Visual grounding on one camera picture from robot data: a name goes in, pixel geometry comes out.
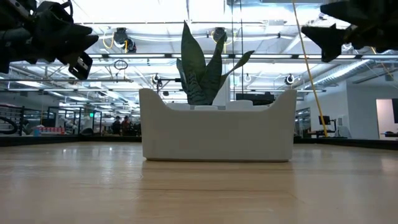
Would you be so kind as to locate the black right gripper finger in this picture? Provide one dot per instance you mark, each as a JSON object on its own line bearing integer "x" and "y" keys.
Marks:
{"x": 354, "y": 11}
{"x": 332, "y": 40}

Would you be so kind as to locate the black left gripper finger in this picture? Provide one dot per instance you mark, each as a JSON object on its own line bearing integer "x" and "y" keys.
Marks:
{"x": 62, "y": 29}
{"x": 77, "y": 46}

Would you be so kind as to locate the white pill bottle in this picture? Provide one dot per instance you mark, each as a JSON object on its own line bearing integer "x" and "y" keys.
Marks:
{"x": 239, "y": 105}
{"x": 206, "y": 108}

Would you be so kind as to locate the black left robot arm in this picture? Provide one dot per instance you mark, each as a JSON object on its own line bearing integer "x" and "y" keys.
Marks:
{"x": 9, "y": 37}

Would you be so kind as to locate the grey plastic basket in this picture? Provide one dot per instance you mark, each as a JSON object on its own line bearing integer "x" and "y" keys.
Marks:
{"x": 217, "y": 137}

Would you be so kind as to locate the storage shelf rack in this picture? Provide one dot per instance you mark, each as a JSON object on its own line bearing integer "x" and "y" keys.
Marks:
{"x": 12, "y": 112}

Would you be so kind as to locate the small black monitor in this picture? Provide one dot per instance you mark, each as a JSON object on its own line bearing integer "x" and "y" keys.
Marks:
{"x": 325, "y": 120}

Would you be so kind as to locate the red and white boxes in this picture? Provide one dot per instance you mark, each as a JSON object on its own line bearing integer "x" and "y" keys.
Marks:
{"x": 51, "y": 130}

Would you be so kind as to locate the person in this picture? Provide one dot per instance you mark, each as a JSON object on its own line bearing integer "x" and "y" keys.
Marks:
{"x": 125, "y": 124}
{"x": 116, "y": 126}

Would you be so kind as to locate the black flat screen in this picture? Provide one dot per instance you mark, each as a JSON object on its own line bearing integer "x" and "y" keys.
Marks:
{"x": 258, "y": 98}

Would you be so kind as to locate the snake plant in white pot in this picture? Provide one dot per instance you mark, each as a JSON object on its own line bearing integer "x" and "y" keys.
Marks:
{"x": 196, "y": 71}

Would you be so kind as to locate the black aluminium table frame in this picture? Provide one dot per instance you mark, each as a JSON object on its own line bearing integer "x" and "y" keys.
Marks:
{"x": 62, "y": 140}

